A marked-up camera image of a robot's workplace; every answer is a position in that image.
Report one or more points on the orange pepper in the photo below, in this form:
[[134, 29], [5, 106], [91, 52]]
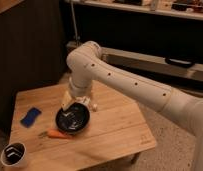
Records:
[[52, 133]]

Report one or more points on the wooden table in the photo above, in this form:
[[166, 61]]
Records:
[[115, 130]]

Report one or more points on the upper shelf with clutter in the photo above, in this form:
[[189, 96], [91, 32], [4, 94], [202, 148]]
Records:
[[150, 8]]

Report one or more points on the long grey metal case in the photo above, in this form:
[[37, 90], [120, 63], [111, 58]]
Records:
[[150, 63]]

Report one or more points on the black case handle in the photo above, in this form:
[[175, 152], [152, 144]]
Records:
[[182, 64]]

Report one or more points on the metal pole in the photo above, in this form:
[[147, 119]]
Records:
[[74, 23]]

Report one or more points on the black ceramic bowl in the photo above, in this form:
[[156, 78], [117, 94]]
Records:
[[73, 119]]

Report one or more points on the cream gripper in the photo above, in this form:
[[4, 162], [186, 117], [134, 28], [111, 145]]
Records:
[[86, 100]]

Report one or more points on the white cup dark inside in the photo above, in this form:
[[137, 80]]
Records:
[[14, 155]]

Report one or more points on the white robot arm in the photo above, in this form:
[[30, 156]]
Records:
[[184, 110]]

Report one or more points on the blue sponge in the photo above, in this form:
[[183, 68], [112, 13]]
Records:
[[30, 117]]

